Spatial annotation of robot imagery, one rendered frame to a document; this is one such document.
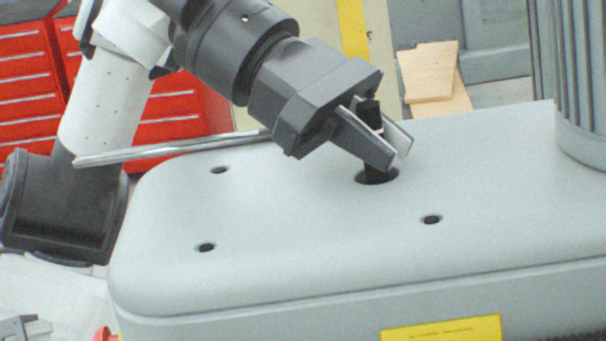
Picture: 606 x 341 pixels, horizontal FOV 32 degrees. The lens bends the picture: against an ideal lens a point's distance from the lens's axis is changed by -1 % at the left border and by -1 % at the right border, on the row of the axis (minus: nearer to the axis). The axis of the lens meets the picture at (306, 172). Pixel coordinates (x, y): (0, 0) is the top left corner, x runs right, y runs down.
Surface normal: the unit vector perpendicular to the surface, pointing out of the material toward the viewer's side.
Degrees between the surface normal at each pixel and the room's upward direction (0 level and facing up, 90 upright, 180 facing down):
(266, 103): 90
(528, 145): 0
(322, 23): 90
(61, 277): 28
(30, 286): 58
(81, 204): 104
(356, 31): 90
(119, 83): 100
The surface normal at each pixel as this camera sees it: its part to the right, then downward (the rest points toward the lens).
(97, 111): 0.05, 0.55
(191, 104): -0.14, 0.42
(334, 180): -0.15, -0.91
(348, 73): 0.27, -0.72
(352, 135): -0.58, 0.41
